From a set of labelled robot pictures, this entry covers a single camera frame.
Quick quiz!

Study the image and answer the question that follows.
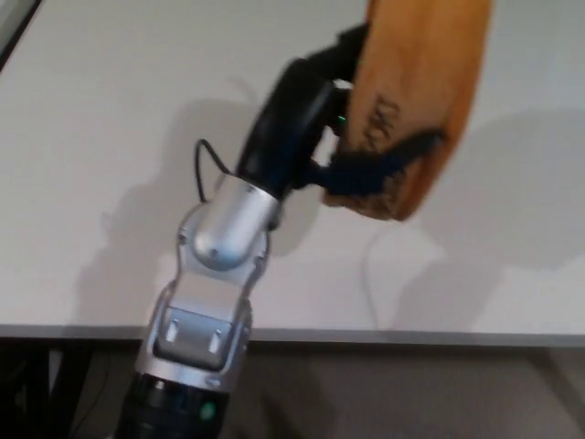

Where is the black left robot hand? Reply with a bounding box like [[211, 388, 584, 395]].
[[237, 23, 444, 200]]

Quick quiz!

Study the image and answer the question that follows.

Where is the orange soft plush plate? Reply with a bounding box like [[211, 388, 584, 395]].
[[323, 0, 497, 224]]

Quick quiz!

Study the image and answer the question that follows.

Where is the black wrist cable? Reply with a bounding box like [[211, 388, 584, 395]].
[[194, 138, 235, 203]]

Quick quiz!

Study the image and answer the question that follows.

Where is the black table frame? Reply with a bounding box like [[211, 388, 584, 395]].
[[0, 337, 95, 439]]

